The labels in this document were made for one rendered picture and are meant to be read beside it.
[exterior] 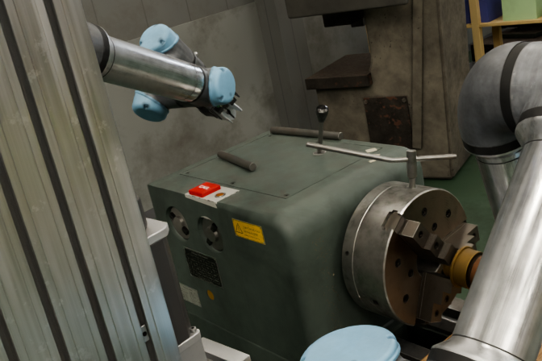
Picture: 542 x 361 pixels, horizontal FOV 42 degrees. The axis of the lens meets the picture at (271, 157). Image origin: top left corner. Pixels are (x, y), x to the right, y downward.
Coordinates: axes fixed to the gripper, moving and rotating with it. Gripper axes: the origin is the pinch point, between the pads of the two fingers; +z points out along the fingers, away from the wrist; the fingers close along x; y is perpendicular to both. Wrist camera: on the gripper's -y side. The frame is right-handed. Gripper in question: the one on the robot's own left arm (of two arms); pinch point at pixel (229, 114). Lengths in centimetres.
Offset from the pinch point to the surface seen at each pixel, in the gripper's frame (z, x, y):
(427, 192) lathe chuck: 13, 10, 49
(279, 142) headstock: 32.8, 5.7, -7.7
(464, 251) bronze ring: 17, 4, 62
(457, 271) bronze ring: 16, 0, 64
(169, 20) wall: 205, 68, -293
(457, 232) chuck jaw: 26, 8, 55
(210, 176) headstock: 15.1, -14.9, -5.6
